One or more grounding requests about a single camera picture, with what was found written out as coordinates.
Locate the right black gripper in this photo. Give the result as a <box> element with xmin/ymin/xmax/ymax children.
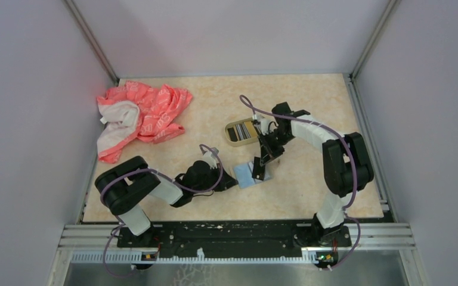
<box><xmin>257</xmin><ymin>129</ymin><xmax>294</xmax><ymax>167</ymax></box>

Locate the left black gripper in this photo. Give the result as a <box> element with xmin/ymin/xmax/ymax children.
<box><xmin>193</xmin><ymin>162</ymin><xmax>239</xmax><ymax>194</ymax></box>

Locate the beige card sleeve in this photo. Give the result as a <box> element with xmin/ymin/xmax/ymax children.
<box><xmin>233</xmin><ymin>160</ymin><xmax>274</xmax><ymax>190</ymax></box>

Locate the black credit card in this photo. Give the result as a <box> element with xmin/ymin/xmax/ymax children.
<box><xmin>252</xmin><ymin>157</ymin><xmax>266</xmax><ymax>181</ymax></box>

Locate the cream card holder tray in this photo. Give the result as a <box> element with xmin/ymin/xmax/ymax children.
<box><xmin>224</xmin><ymin>117</ymin><xmax>258</xmax><ymax>147</ymax></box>

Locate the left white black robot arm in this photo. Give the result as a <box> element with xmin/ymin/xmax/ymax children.
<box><xmin>94</xmin><ymin>154</ymin><xmax>238</xmax><ymax>247</ymax></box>

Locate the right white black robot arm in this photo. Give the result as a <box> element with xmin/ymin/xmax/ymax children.
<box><xmin>252</xmin><ymin>102</ymin><xmax>374</xmax><ymax>245</ymax></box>

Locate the pink white crumpled cloth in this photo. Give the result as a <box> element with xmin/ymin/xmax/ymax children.
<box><xmin>97</xmin><ymin>80</ymin><xmax>193</xmax><ymax>164</ymax></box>

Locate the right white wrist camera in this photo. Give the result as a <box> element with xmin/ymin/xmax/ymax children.
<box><xmin>252</xmin><ymin>114</ymin><xmax>271</xmax><ymax>135</ymax></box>

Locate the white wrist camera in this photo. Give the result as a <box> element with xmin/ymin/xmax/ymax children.
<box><xmin>252</xmin><ymin>114</ymin><xmax>271</xmax><ymax>135</ymax></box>
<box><xmin>202</xmin><ymin>148</ymin><xmax>219</xmax><ymax>169</ymax></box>

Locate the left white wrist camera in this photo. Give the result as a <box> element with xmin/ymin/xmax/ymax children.
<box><xmin>202</xmin><ymin>148</ymin><xmax>219</xmax><ymax>169</ymax></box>

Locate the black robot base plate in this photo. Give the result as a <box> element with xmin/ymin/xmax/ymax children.
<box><xmin>117</xmin><ymin>220</ymin><xmax>352</xmax><ymax>259</ymax></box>

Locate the aluminium front frame rail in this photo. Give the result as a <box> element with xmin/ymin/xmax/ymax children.
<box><xmin>48</xmin><ymin>220</ymin><xmax>423</xmax><ymax>285</ymax></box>

